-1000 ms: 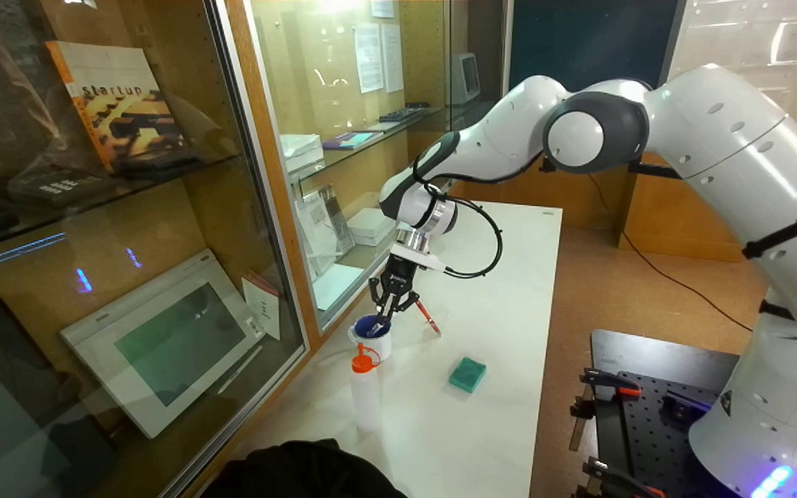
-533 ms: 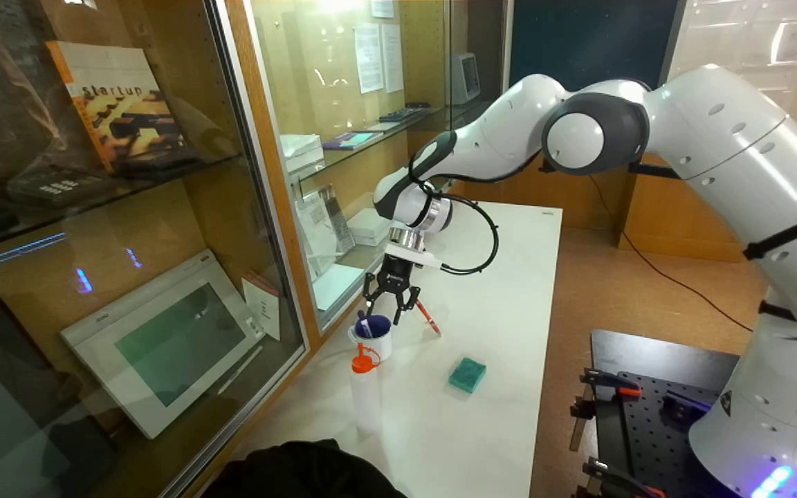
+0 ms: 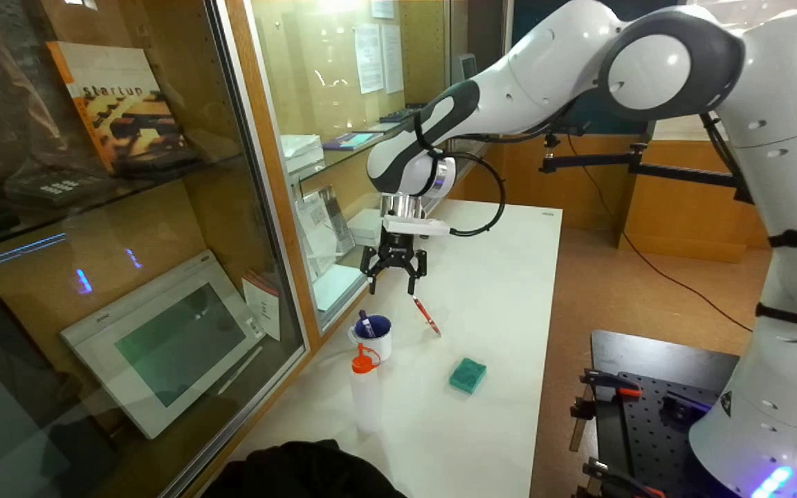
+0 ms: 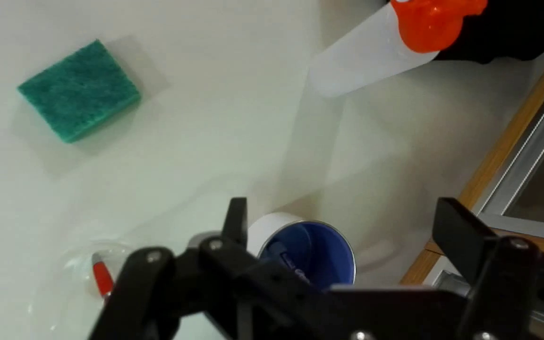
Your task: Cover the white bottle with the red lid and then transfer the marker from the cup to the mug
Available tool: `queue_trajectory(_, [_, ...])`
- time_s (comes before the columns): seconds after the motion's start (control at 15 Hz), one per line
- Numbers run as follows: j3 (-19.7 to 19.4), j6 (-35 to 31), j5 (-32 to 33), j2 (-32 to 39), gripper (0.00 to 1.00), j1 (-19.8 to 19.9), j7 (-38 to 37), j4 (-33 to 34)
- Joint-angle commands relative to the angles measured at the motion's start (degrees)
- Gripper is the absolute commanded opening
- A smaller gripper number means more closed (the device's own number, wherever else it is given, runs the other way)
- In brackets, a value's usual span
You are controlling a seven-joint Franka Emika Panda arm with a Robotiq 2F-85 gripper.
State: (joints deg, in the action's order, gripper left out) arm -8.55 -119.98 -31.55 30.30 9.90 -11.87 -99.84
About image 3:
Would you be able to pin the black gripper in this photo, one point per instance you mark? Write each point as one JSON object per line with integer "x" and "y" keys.
{"x": 399, "y": 249}

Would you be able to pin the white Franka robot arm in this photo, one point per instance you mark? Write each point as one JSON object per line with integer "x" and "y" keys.
{"x": 788, "y": 138}

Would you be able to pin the white cup blue inside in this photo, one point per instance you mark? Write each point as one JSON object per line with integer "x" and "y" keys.
{"x": 381, "y": 346}

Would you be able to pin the white plastic bottle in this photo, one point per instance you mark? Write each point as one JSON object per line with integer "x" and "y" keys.
{"x": 367, "y": 401}

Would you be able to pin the red pen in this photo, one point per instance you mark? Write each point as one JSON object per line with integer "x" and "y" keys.
{"x": 428, "y": 316}

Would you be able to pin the white flat paper sheet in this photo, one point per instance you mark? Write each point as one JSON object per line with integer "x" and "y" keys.
{"x": 338, "y": 286}

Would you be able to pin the white butterfly print booklet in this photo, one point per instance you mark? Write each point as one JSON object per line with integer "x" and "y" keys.
{"x": 318, "y": 229}

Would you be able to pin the green sponge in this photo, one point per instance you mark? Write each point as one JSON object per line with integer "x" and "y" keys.
{"x": 470, "y": 373}

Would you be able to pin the small white card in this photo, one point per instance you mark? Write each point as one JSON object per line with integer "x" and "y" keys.
{"x": 261, "y": 308}

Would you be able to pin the white paper stack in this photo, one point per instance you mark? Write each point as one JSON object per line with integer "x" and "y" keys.
{"x": 300, "y": 153}

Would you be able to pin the wooden glass display case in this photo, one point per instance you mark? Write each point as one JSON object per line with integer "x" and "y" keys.
{"x": 270, "y": 184}

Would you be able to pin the white paper notice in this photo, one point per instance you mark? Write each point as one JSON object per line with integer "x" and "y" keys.
{"x": 394, "y": 55}
{"x": 370, "y": 55}

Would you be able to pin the white framed teal screen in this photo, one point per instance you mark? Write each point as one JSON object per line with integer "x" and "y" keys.
{"x": 168, "y": 340}

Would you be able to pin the black perforated mounting board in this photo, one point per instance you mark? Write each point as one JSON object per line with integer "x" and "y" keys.
{"x": 657, "y": 405}

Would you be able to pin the wooden counter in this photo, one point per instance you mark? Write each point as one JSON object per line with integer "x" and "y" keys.
{"x": 694, "y": 210}

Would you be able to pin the orange picture book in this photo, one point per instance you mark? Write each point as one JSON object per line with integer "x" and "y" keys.
{"x": 122, "y": 99}

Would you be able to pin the small dark device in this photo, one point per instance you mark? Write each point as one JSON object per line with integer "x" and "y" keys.
{"x": 57, "y": 186}

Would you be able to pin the dark framed panel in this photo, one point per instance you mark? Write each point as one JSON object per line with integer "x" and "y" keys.
{"x": 20, "y": 405}

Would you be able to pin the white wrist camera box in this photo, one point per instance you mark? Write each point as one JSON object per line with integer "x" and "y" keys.
{"x": 417, "y": 225}

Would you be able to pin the black camera boom bar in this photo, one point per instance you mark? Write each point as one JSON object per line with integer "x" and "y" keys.
{"x": 665, "y": 171}

